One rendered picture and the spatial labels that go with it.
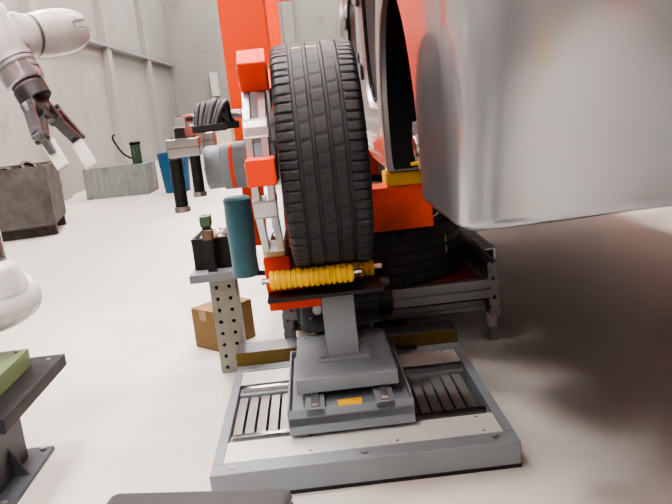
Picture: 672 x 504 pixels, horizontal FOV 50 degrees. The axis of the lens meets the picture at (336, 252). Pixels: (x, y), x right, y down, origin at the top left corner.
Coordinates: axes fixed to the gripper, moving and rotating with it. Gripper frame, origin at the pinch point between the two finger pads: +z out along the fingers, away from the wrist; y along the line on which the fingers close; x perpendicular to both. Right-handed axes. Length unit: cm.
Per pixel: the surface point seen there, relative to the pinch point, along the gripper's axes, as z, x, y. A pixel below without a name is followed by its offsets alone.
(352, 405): 89, -16, 38
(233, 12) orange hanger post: -36, -38, 90
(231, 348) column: 65, 34, 111
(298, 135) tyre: 18, -44, 27
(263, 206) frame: 28.9, -25.2, 30.7
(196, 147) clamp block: 5.7, -17.0, 34.0
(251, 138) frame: 12.4, -32.3, 28.7
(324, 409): 86, -8, 36
